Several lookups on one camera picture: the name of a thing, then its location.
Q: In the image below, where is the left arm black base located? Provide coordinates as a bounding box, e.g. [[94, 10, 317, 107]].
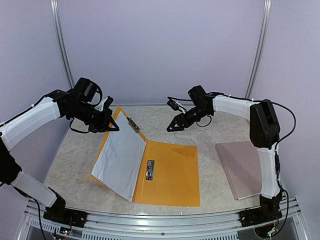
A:
[[43, 193, 88, 228]]

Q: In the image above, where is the orange folder spine clip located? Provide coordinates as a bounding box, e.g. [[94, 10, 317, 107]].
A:
[[145, 160, 155, 181]]

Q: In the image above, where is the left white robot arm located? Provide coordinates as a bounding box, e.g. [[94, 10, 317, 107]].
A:
[[0, 77, 120, 223]]

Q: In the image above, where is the orange folder top clip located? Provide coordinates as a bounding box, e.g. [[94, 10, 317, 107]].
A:
[[127, 117, 140, 133]]

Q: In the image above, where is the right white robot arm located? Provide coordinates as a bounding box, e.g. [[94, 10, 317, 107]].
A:
[[166, 85, 280, 199]]

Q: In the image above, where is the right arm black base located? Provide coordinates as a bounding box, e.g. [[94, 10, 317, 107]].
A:
[[238, 192, 283, 227]]

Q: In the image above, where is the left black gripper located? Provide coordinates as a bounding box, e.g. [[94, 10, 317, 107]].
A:
[[68, 101, 119, 133]]

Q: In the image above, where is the white paper sheet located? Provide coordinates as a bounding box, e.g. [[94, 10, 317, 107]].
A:
[[91, 111, 147, 202]]

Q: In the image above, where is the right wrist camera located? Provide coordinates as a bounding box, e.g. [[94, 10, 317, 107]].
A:
[[166, 98, 187, 114]]

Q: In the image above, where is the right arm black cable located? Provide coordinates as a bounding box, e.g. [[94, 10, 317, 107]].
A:
[[217, 92, 297, 226]]

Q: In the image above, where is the aluminium frame post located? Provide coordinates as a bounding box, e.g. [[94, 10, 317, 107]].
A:
[[245, 0, 272, 99], [49, 0, 76, 89]]

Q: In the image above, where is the right aluminium frame post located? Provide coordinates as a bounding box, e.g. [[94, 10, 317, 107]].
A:
[[245, 0, 272, 99]]

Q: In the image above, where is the left aluminium frame post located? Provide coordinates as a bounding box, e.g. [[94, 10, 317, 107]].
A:
[[49, 0, 76, 89]]

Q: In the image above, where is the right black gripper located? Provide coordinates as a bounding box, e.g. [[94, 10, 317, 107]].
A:
[[167, 105, 212, 131]]

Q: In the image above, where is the front aluminium rail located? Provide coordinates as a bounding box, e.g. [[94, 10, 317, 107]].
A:
[[23, 197, 307, 240]]

